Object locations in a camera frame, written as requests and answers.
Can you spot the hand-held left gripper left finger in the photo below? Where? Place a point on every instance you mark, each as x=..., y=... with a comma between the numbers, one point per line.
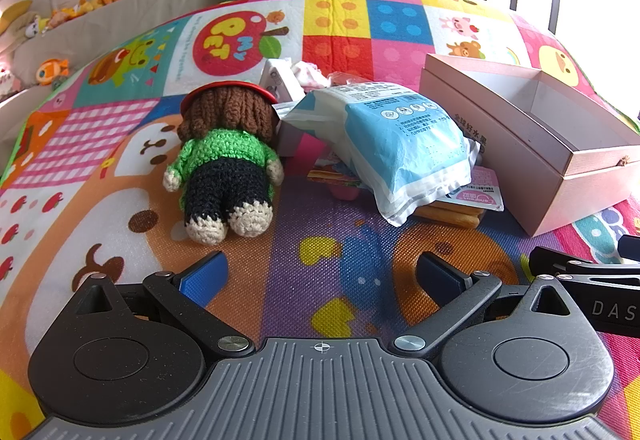
x=205, y=276

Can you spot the pink white cloth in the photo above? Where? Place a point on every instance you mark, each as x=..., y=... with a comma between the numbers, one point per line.
x=310, y=75

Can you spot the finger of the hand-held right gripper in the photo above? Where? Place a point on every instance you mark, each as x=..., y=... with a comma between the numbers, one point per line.
x=605, y=282
x=555, y=257

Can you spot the pink label sachet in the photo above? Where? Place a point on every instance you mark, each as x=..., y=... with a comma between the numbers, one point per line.
x=481, y=192

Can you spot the clear plastic wrapper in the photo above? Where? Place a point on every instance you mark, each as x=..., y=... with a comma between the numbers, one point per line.
x=347, y=80

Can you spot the row of yellow orange plushes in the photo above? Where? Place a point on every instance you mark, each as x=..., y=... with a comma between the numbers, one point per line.
x=95, y=2

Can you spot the blue white plastic packet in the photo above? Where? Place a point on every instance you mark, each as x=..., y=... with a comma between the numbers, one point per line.
x=400, y=145

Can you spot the yellow banana plush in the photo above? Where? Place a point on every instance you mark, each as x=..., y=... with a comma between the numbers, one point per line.
x=12, y=15

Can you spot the sandwich print packet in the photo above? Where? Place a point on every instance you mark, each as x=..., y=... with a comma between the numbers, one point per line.
x=332, y=175

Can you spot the orange fish plush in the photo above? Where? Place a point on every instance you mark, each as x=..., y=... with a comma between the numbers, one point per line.
x=50, y=70

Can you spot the crochet doll green sweater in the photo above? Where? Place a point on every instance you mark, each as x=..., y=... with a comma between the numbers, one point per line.
x=225, y=155

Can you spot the small white box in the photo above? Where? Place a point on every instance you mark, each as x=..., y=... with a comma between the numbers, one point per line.
x=277, y=80

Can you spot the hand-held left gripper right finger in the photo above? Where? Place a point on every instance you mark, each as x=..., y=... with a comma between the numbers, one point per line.
x=441, y=277

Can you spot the colourful cartoon play mat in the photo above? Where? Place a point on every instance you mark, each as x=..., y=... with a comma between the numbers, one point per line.
x=325, y=220

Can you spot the wooden block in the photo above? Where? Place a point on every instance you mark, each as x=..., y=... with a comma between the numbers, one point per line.
x=450, y=216

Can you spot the pink cardboard box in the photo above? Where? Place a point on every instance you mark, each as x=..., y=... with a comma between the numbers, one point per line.
x=500, y=145

